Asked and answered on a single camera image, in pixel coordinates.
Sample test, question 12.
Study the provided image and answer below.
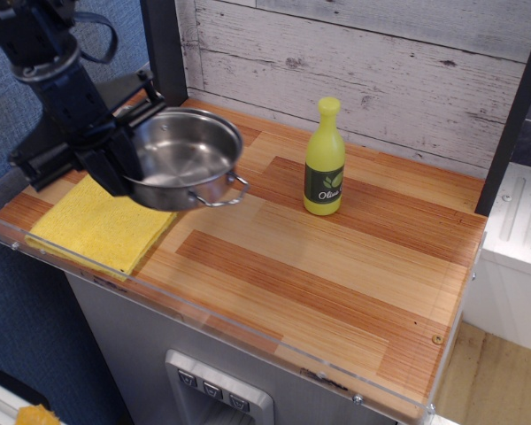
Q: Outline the yellow folded cloth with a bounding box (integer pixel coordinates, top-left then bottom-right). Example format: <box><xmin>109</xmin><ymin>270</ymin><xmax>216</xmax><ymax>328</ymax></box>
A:
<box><xmin>25</xmin><ymin>176</ymin><xmax>178</xmax><ymax>282</ymax></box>

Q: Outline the dark left shelf post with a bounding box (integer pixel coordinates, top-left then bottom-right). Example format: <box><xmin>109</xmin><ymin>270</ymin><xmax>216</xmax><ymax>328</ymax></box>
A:
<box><xmin>140</xmin><ymin>0</ymin><xmax>189</xmax><ymax>106</ymax></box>

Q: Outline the dark shelf post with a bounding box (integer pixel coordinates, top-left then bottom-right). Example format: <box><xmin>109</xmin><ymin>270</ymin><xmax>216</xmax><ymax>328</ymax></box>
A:
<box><xmin>474</xmin><ymin>0</ymin><xmax>531</xmax><ymax>218</ymax></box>
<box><xmin>140</xmin><ymin>0</ymin><xmax>189</xmax><ymax>106</ymax></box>

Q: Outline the silver dispenser button panel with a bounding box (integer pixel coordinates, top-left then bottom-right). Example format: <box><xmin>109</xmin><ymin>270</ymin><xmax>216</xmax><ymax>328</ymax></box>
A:
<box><xmin>165</xmin><ymin>349</ymin><xmax>275</xmax><ymax>424</ymax></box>

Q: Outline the white toy sink unit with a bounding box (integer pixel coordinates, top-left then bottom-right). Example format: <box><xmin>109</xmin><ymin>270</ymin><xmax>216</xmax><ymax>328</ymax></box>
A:
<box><xmin>463</xmin><ymin>163</ymin><xmax>531</xmax><ymax>349</ymax></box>

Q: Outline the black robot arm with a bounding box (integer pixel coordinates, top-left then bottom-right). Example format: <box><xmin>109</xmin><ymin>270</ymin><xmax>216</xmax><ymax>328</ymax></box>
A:
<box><xmin>0</xmin><ymin>1</ymin><xmax>165</xmax><ymax>197</ymax></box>

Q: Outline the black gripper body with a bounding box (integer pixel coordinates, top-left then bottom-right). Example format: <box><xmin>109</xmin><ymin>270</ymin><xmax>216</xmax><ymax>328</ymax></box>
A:
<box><xmin>9</xmin><ymin>66</ymin><xmax>165</xmax><ymax>190</ymax></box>

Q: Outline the stainless steel pot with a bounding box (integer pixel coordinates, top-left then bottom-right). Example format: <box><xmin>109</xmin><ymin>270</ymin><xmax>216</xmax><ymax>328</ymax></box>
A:
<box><xmin>127</xmin><ymin>107</ymin><xmax>250</xmax><ymax>212</ymax></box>

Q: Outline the clear acrylic table guard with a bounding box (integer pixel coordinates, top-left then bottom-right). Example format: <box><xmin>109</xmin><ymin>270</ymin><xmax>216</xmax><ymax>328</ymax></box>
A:
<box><xmin>0</xmin><ymin>174</ymin><xmax>489</xmax><ymax>425</ymax></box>

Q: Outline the orange yellow object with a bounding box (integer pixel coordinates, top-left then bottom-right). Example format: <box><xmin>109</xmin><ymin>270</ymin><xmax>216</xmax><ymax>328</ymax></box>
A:
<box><xmin>14</xmin><ymin>405</ymin><xmax>61</xmax><ymax>425</ymax></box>

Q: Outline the dark right shelf post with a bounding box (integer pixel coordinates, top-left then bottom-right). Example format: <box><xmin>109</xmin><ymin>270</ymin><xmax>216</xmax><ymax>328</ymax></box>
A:
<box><xmin>474</xmin><ymin>0</ymin><xmax>531</xmax><ymax>218</ymax></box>

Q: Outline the yellow olive oil bottle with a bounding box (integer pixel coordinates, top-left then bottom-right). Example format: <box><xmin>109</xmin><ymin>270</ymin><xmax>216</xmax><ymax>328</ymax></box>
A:
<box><xmin>303</xmin><ymin>97</ymin><xmax>345</xmax><ymax>216</ymax></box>

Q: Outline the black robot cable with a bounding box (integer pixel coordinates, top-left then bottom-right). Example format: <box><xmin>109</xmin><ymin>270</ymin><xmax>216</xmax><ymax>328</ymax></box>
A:
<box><xmin>68</xmin><ymin>12</ymin><xmax>119</xmax><ymax>66</ymax></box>

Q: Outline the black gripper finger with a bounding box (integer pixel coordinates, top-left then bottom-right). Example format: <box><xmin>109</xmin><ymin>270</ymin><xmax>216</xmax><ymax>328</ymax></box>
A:
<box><xmin>73</xmin><ymin>130</ymin><xmax>142</xmax><ymax>197</ymax></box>

